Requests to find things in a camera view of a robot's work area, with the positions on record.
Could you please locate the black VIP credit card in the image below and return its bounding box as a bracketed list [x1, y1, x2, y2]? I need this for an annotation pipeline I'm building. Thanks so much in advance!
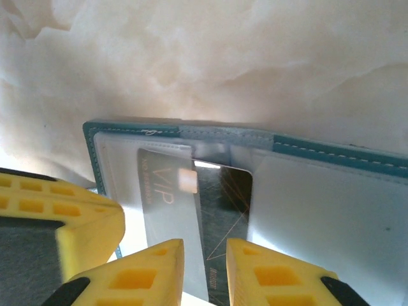
[136, 148, 254, 306]

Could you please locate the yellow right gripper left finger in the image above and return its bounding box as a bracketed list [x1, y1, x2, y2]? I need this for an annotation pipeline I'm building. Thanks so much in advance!
[41, 238, 185, 306]

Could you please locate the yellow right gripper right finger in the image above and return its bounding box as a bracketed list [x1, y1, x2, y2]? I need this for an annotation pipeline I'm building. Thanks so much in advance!
[225, 237, 371, 306]

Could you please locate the teal leather card holder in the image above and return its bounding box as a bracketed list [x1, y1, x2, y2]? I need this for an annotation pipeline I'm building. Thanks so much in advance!
[82, 119, 408, 306]

